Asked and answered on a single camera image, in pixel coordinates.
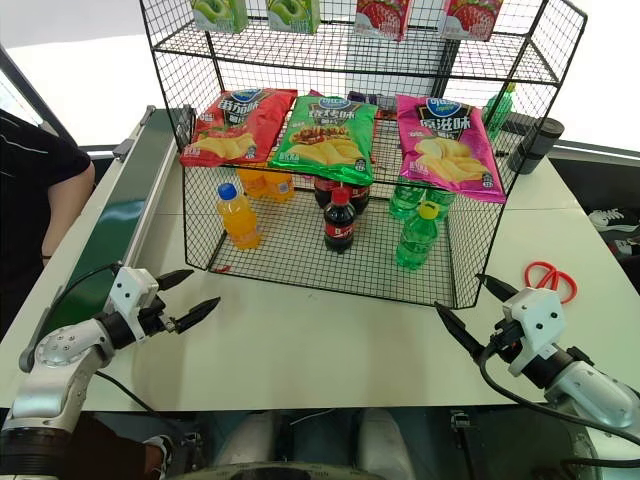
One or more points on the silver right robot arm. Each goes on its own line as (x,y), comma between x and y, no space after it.
(595,390)

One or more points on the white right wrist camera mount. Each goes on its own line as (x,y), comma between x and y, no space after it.
(537,315)

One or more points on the green conveyor belt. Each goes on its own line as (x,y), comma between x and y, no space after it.
(120,200)

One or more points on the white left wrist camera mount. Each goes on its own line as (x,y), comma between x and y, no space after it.
(131,295)

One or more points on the red potato chip bag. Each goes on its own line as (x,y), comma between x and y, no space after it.
(240,125)

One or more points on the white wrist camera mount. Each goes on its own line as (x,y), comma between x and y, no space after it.
(131,295)
(537,315)

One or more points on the pink potato chip bag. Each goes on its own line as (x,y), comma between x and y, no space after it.
(447,145)

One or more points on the grey rounded shape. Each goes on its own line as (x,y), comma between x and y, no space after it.
(250,445)
(385,445)

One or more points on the cola bottle red cap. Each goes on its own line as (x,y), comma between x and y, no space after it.
(340,225)

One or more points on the green potato chip bag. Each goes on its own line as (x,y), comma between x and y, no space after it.
(325,137)

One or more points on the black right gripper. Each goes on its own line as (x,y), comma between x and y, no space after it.
(507,340)

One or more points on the strawberry drink carton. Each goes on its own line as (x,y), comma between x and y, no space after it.
(382,17)
(472,17)

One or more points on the black cylindrical container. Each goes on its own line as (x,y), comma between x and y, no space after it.
(535,145)

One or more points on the green soda bottle yellow cap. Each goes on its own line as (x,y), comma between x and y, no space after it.
(417,240)

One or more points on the green apple drink carton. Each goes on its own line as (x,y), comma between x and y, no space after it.
(294,15)
(217,14)

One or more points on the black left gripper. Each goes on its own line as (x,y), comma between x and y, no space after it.
(157,320)

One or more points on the person in black shirt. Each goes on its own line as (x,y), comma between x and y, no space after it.
(30,175)

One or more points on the black white sneaker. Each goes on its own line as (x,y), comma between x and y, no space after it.
(625,246)
(612,219)

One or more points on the purple snack packet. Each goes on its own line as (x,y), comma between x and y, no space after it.
(362,97)

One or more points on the red white shoe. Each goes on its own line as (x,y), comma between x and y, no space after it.
(161,452)

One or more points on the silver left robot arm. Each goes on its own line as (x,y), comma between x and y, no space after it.
(60,350)

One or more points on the orange soda bottle blue cap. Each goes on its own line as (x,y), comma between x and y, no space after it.
(239,220)

